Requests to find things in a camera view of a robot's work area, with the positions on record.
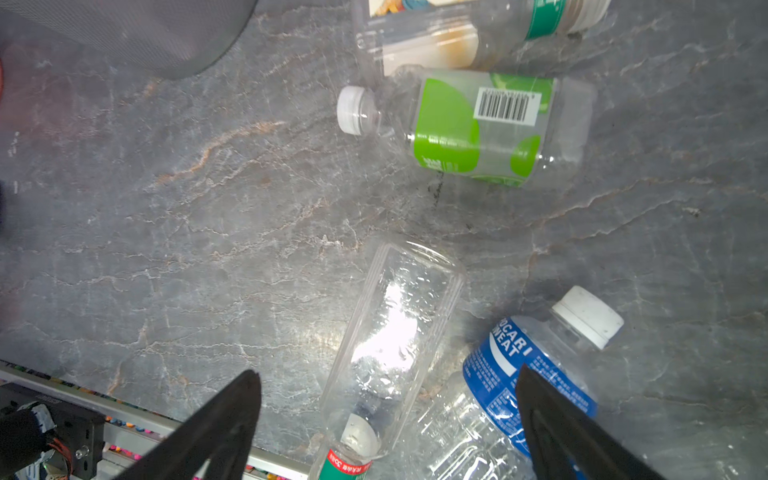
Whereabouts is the lime green label bottle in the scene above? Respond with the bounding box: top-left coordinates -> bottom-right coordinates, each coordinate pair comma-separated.
336,65 -> 597,190

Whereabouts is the grey mesh waste bin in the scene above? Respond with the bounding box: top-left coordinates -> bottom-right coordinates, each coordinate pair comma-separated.
1,0 -> 257,79

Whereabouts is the blue label water bottle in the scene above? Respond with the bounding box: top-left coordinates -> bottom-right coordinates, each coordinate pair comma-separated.
387,286 -> 624,479

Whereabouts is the tall clear bottle green-red cap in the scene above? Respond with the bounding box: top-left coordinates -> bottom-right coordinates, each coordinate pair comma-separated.
309,235 -> 466,479

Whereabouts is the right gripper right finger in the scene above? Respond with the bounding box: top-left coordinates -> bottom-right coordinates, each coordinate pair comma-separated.
515,366 -> 663,480

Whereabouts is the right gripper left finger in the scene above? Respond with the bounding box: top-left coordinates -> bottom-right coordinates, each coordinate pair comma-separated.
118,370 -> 262,479

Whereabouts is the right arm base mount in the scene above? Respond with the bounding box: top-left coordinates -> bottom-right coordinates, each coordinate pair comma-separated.
1,383 -> 106,479

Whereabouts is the bird label tea bottle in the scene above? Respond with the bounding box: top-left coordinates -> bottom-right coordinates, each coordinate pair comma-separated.
351,0 -> 611,83

